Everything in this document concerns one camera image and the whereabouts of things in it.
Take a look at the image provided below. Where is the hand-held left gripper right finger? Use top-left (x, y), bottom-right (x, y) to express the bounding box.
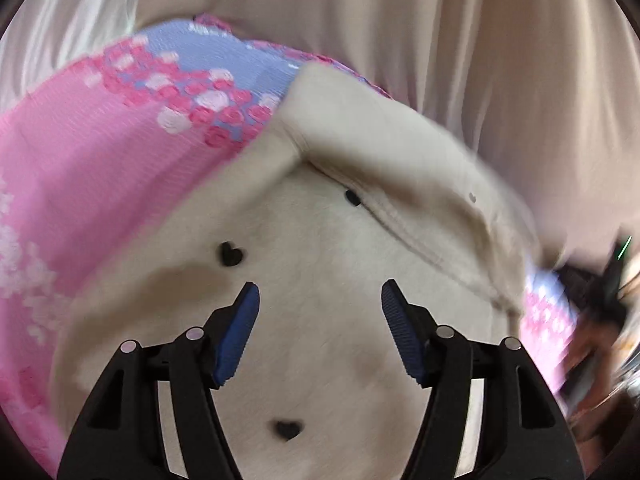
top-left (381, 279), bottom-right (586, 480)

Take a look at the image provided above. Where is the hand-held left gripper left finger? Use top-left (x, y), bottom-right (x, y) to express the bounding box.
top-left (57, 281), bottom-right (262, 480)

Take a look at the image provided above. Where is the cream knit cardigan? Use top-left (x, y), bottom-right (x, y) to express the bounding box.
top-left (52, 65), bottom-right (543, 480)

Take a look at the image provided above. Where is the pink floral bed sheet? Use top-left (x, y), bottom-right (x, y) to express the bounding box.
top-left (0, 12), bottom-right (583, 477)

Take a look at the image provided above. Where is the beige curtain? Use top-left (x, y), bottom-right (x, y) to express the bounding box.
top-left (137, 0), bottom-right (640, 273)

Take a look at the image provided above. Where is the white satin curtain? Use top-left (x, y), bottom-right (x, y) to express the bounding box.
top-left (0, 0), bottom-right (153, 113)

